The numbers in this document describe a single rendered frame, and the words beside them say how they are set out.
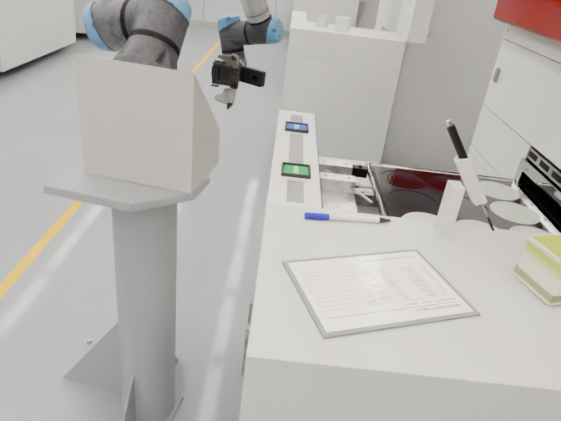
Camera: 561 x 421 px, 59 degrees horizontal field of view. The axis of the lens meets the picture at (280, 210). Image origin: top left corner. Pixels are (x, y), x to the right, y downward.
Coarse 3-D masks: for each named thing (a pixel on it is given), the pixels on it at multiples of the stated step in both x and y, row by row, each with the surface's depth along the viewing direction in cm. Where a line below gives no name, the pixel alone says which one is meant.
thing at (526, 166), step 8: (528, 160) 121; (520, 168) 123; (528, 168) 119; (536, 168) 117; (520, 176) 123; (528, 176) 119; (536, 176) 115; (544, 176) 113; (520, 184) 124; (536, 184) 115; (544, 184) 111; (552, 184) 109; (544, 192) 111; (552, 192) 108; (560, 192) 105; (560, 200) 104; (560, 208) 104; (560, 232) 104
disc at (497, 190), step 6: (486, 186) 115; (492, 186) 115; (498, 186) 116; (504, 186) 116; (486, 192) 112; (492, 192) 112; (498, 192) 113; (504, 192) 113; (510, 192) 113; (516, 192) 114; (498, 198) 110; (504, 198) 110; (510, 198) 110; (516, 198) 111
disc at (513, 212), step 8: (496, 208) 105; (504, 208) 105; (512, 208) 106; (520, 208) 106; (504, 216) 102; (512, 216) 102; (520, 216) 103; (528, 216) 103; (536, 216) 103; (528, 224) 100
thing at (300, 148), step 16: (288, 112) 129; (288, 144) 108; (304, 144) 109; (272, 160) 99; (288, 160) 100; (304, 160) 101; (272, 176) 92; (272, 192) 86; (288, 192) 88; (304, 192) 88; (320, 192) 88; (320, 208) 83
